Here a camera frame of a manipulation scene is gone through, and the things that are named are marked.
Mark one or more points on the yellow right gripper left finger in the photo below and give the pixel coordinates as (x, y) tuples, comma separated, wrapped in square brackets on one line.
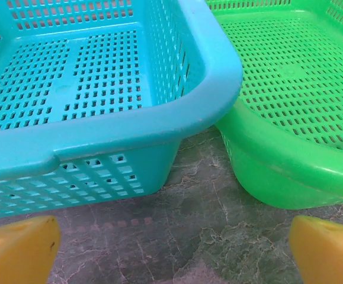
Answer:
[(17, 254)]

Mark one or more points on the cyan blue plastic basket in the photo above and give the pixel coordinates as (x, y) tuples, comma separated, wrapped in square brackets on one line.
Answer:
[(189, 97)]

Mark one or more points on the bright green plastic basket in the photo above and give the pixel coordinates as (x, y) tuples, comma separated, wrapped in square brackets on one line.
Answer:
[(278, 165)]

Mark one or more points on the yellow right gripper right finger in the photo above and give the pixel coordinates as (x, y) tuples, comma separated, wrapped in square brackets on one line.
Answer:
[(328, 257)]

